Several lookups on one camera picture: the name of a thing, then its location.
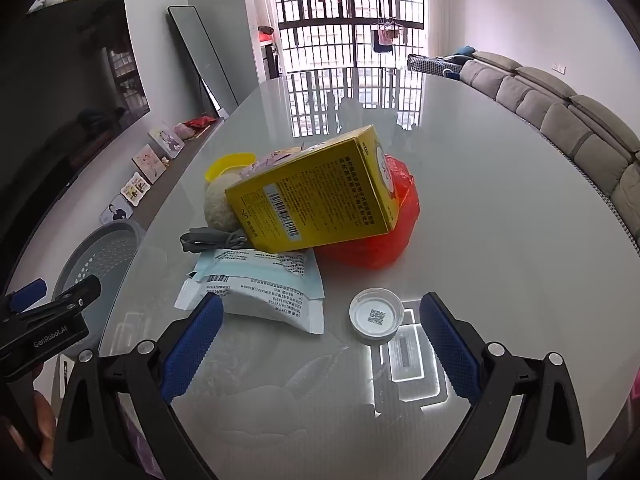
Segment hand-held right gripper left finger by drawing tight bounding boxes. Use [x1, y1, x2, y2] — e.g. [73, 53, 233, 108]
[52, 292, 224, 480]

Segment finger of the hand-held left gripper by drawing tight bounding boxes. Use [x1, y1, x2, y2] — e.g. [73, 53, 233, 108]
[20, 275, 102, 325]
[0, 279, 48, 318]

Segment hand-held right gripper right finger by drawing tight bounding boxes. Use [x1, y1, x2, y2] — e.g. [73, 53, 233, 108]
[419, 291, 588, 480]

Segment white bottle cap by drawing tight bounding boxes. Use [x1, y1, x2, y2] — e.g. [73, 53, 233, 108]
[348, 287, 404, 345]

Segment light blue wipes packet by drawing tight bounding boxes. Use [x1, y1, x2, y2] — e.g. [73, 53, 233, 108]
[175, 249, 326, 335]

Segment red plastic bag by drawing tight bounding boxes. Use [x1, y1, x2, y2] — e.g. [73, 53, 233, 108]
[315, 156, 420, 272]

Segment beige plush toy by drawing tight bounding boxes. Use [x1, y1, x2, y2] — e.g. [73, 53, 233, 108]
[203, 172, 242, 231]

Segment yellow cardboard box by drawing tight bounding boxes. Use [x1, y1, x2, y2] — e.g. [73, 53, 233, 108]
[224, 125, 401, 253]

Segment person's left hand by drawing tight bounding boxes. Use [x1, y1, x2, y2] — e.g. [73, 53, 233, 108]
[0, 360, 57, 472]

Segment grey laundry basket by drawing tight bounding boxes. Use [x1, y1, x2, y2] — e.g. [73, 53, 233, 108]
[52, 220, 146, 361]

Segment blue portrait picture card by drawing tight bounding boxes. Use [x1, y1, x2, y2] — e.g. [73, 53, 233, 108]
[100, 204, 133, 226]

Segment yellow cartoon picture card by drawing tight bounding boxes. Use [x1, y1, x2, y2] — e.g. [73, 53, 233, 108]
[121, 172, 152, 207]

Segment pink cartoon picture card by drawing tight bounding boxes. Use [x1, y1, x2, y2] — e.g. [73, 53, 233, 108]
[132, 144, 168, 184]

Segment purple cartoon picture card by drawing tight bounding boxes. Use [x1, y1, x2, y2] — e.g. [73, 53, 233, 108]
[149, 122, 185, 158]

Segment black television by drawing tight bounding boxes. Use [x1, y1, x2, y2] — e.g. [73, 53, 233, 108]
[0, 0, 151, 241]

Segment pink snack packet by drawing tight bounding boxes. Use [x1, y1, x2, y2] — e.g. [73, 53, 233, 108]
[240, 146, 306, 178]

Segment grey sofa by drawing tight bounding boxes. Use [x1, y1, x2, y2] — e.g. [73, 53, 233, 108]
[459, 51, 640, 251]

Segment standing mirror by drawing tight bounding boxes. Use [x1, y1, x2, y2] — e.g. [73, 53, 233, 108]
[167, 6, 239, 111]

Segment checkered blanket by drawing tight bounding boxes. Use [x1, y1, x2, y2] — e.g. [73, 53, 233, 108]
[406, 54, 463, 78]

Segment small clothes hanger rack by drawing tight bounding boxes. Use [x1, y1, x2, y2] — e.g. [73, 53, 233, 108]
[372, 19, 406, 53]

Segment window grille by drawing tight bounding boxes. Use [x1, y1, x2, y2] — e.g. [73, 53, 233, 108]
[270, 0, 426, 68]

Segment white curtain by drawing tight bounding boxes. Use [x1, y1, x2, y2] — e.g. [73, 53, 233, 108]
[425, 0, 446, 58]

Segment grey cord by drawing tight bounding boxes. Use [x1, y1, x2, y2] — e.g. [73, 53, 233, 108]
[180, 227, 248, 256]

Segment yellow plastic ring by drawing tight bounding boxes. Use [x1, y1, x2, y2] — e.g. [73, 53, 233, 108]
[205, 152, 256, 183]

